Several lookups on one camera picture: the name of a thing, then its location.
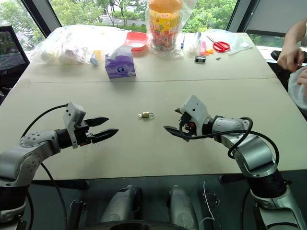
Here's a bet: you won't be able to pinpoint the colourful snack jar orange lid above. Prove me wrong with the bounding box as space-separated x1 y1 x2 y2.
148 0 182 51

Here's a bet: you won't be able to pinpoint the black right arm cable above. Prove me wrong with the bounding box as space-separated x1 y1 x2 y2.
181 116 280 166

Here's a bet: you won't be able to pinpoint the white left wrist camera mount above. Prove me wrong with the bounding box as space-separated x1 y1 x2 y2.
62 102 87 150

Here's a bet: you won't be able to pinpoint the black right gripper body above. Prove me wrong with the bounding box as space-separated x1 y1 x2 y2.
178 112 197 137

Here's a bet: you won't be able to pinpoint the black mesh office chair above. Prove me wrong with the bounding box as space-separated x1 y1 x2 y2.
0 24 31 104

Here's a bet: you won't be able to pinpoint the red handled scissors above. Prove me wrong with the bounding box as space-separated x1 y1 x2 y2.
206 35 231 52

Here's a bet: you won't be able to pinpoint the clear bag around jar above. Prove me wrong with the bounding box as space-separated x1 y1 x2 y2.
145 0 198 59

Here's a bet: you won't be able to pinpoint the white cloth bundle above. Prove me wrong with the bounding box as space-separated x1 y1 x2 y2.
287 65 307 116

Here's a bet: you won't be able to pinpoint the red plastic bowl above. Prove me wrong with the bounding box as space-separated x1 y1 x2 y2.
123 31 148 52

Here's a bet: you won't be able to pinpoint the blue yellow glue stick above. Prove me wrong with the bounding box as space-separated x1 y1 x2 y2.
90 50 102 66

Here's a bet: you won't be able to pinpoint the white wrapped plastic spoon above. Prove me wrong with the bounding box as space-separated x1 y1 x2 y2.
189 31 202 57

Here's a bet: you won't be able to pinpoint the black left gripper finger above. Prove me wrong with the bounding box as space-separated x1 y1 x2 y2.
91 128 119 145
86 116 110 127

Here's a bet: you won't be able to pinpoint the person's bare hand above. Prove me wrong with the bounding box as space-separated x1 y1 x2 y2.
277 45 306 72
297 68 307 86

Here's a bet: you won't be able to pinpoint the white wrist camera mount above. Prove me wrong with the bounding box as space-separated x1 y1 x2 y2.
179 94 212 138
62 102 87 150

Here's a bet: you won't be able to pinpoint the thin white cable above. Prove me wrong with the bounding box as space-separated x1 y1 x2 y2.
197 181 217 230

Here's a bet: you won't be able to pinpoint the large clear bag of items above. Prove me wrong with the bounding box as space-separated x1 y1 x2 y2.
32 23 132 66

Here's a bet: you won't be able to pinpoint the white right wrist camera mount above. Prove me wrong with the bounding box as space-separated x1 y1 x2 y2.
179 94 212 138

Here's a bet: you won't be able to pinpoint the flat clear plastic bag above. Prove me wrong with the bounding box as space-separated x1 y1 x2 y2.
205 29 253 57

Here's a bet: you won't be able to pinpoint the purple tissue box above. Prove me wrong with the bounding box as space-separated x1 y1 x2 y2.
104 45 137 80

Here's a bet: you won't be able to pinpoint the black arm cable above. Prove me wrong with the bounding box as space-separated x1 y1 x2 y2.
181 116 280 166
20 103 70 230

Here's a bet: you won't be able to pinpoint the black table leg bracket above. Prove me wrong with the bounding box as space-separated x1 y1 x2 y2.
69 199 86 230
205 192 222 230

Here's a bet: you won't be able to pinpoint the silver rounded robot leg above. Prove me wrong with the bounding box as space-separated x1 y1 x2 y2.
167 185 200 230
99 185 143 224

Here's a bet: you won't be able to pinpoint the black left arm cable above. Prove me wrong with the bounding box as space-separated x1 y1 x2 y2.
20 103 70 230

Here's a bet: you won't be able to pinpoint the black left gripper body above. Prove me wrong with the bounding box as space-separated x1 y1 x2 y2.
74 118 94 147

